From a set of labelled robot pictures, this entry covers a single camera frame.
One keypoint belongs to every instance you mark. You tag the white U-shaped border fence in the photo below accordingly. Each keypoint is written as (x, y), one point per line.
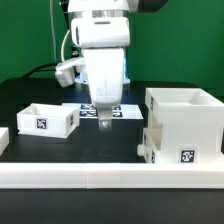
(102, 176)

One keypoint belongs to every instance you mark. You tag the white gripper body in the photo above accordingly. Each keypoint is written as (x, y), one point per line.
(104, 69)

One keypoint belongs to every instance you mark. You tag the white drawer cabinet frame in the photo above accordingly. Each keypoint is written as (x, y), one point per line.
(191, 121)

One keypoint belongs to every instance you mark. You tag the white marker sheet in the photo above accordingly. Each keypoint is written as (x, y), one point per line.
(123, 111)

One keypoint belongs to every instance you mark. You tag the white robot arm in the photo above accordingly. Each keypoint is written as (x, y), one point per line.
(100, 29)

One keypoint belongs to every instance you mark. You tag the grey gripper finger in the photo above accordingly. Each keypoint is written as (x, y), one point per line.
(105, 119)

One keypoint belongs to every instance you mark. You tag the white drawer box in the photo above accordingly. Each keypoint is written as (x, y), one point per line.
(48, 120)
(150, 148)

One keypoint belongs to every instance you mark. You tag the white front drawer box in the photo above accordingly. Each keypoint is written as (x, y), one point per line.
(150, 148)

